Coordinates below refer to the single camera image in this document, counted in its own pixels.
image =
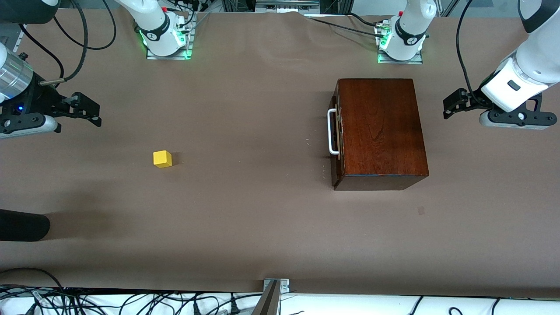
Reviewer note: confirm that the yellow wooden cube block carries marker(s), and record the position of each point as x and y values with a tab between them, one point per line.
162	159

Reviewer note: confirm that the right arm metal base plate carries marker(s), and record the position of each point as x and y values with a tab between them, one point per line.
186	53

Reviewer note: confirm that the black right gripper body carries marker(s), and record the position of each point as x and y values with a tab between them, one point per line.
40	100

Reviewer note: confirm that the dark brown wooden cabinet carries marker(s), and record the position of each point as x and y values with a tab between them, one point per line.
380	131

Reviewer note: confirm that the black cylindrical pole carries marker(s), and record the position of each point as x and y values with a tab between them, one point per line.
22	225

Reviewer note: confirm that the brown paper table cover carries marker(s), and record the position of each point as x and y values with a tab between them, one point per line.
262	218

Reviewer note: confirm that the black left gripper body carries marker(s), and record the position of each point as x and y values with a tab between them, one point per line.
473	100

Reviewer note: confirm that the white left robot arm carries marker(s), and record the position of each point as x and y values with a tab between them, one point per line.
529	65

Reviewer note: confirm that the aluminium frame with electronics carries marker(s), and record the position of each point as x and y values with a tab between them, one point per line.
284	5

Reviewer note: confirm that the aluminium extrusion rail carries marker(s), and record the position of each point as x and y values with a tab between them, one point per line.
19	39

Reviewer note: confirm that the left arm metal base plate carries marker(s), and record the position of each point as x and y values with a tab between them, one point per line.
415	60

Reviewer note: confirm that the aluminium profile with bracket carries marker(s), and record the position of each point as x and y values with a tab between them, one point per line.
269	302

